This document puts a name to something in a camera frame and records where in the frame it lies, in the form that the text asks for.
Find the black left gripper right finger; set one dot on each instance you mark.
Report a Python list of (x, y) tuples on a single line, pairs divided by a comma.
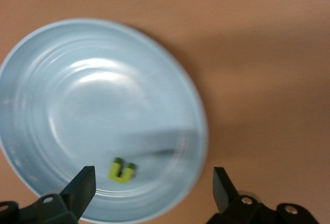
[(224, 193)]

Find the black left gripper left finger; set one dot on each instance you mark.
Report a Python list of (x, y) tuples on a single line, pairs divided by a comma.
[(80, 193)]

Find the green letter u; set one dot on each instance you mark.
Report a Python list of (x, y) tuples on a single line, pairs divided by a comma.
[(114, 172)]

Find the blue plate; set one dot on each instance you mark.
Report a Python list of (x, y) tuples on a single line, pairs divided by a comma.
[(103, 105)]

